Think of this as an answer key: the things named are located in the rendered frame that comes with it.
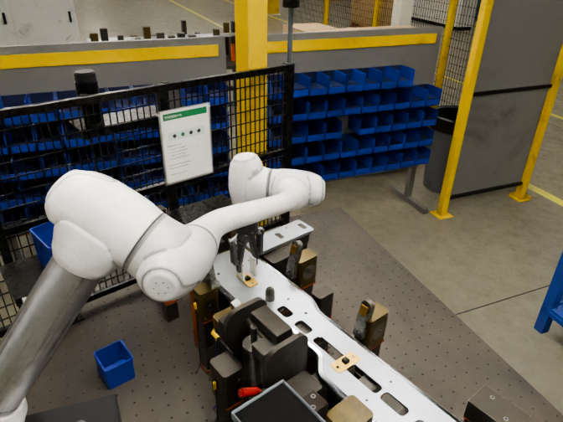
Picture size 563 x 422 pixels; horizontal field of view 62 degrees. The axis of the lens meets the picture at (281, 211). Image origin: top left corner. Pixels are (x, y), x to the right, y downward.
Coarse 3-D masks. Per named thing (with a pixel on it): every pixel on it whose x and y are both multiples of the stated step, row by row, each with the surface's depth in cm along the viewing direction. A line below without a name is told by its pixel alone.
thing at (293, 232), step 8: (288, 224) 194; (296, 224) 194; (304, 224) 194; (272, 232) 188; (280, 232) 188; (288, 232) 188; (296, 232) 189; (304, 232) 189; (264, 240) 183; (272, 240) 183; (280, 240) 183; (288, 240) 183; (264, 248) 178; (272, 248) 179
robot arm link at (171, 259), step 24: (168, 216) 91; (144, 240) 84; (168, 240) 85; (192, 240) 90; (144, 264) 83; (168, 264) 82; (192, 264) 86; (144, 288) 83; (168, 288) 82; (192, 288) 89
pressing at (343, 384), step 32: (224, 256) 173; (224, 288) 156; (256, 288) 157; (288, 288) 157; (288, 320) 144; (320, 320) 144; (320, 352) 132; (352, 384) 123; (384, 384) 123; (384, 416) 115; (416, 416) 115; (448, 416) 115
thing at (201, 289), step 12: (204, 288) 149; (216, 288) 149; (204, 300) 148; (216, 300) 151; (204, 312) 150; (216, 312) 153; (204, 324) 153; (204, 336) 156; (204, 348) 158; (216, 348) 161; (204, 360) 161; (204, 372) 163
